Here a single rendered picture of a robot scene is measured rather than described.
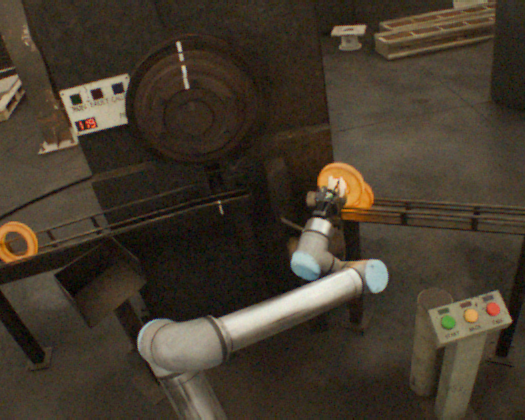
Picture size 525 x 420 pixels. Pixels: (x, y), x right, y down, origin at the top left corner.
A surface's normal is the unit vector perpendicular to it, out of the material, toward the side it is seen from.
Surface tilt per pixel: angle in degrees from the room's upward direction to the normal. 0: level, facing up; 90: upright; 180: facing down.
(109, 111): 90
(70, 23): 90
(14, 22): 90
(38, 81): 90
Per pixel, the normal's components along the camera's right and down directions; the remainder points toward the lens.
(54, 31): 0.15, 0.56
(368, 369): -0.16, -0.80
